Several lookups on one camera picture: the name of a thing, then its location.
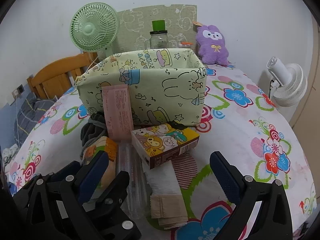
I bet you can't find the orange green tissue pack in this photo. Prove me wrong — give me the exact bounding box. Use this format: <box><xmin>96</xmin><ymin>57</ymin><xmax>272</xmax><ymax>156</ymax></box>
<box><xmin>80</xmin><ymin>136</ymin><xmax>118</xmax><ymax>202</ymax></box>

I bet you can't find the glass mason jar mug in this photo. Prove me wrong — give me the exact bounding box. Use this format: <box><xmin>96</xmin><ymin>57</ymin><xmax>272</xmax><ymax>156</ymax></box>
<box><xmin>144</xmin><ymin>30</ymin><xmax>169</xmax><ymax>50</ymax></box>

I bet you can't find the beige cloth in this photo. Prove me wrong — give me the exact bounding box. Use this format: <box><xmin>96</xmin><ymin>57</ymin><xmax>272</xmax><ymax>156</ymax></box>
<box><xmin>143</xmin><ymin>161</ymin><xmax>188</xmax><ymax>230</ymax></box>

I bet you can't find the cartoon fabric storage box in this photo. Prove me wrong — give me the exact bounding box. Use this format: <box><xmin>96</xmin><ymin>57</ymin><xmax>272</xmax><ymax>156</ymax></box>
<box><xmin>75</xmin><ymin>48</ymin><xmax>207</xmax><ymax>126</ymax></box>

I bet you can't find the grey drawstring pouch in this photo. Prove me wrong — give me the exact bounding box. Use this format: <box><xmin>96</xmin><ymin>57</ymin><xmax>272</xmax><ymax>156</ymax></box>
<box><xmin>80</xmin><ymin>112</ymin><xmax>108</xmax><ymax>159</ymax></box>

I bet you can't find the beige door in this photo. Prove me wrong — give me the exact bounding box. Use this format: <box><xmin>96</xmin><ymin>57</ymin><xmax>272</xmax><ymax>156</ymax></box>
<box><xmin>287</xmin><ymin>17</ymin><xmax>320</xmax><ymax>151</ymax></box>

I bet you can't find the wooden bed headboard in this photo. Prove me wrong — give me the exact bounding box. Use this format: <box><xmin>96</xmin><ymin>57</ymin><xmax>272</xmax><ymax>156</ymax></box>
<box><xmin>27</xmin><ymin>52</ymin><xmax>98</xmax><ymax>99</ymax></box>

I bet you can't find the wall power socket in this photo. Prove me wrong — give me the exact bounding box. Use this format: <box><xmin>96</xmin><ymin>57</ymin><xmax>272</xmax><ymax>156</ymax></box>
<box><xmin>11</xmin><ymin>85</ymin><xmax>24</xmax><ymax>99</ymax></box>

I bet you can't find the cotton swab jar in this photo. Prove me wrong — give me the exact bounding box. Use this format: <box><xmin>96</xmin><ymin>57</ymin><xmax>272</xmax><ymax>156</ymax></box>
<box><xmin>178</xmin><ymin>41</ymin><xmax>194</xmax><ymax>49</ymax></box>

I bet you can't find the white standing fan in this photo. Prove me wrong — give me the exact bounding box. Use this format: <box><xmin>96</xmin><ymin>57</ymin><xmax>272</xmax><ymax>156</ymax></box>
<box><xmin>266</xmin><ymin>56</ymin><xmax>308</xmax><ymax>121</ymax></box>

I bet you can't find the cartoon animal carton box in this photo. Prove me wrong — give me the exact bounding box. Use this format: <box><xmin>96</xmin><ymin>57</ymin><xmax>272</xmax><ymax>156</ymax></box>
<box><xmin>131</xmin><ymin>121</ymin><xmax>200</xmax><ymax>169</ymax></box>

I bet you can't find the floral tablecloth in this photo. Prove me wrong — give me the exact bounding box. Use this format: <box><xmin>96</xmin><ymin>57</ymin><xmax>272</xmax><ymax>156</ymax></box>
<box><xmin>6</xmin><ymin>65</ymin><xmax>317</xmax><ymax>239</ymax></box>

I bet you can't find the pink paper packet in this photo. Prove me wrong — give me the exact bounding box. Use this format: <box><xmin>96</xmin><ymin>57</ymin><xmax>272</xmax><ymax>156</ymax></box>
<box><xmin>102</xmin><ymin>85</ymin><xmax>133</xmax><ymax>141</ymax></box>

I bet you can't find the clear plastic sleeve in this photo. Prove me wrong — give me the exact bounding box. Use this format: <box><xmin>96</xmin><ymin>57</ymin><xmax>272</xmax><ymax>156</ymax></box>
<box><xmin>117</xmin><ymin>141</ymin><xmax>150</xmax><ymax>220</ymax></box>

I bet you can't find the purple bunny plush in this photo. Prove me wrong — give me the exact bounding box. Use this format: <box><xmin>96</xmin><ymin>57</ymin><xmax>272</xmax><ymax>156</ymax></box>
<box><xmin>196</xmin><ymin>25</ymin><xmax>229</xmax><ymax>66</ymax></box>

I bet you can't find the green desk fan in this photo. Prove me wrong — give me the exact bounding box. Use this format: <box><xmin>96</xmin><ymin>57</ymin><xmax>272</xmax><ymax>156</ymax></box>
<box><xmin>69</xmin><ymin>2</ymin><xmax>119</xmax><ymax>60</ymax></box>

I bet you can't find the green cartoon cardboard panel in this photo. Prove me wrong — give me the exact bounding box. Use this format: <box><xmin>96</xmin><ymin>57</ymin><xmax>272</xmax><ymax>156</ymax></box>
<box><xmin>112</xmin><ymin>4</ymin><xmax>197</xmax><ymax>53</ymax></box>

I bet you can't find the blue plaid pillow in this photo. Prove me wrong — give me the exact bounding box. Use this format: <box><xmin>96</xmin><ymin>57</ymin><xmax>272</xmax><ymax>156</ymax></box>
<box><xmin>14</xmin><ymin>92</ymin><xmax>56</xmax><ymax>147</ymax></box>

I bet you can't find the green plastic cup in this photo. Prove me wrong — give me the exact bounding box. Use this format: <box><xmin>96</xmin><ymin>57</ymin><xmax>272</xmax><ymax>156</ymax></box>
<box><xmin>152</xmin><ymin>20</ymin><xmax>166</xmax><ymax>31</ymax></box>

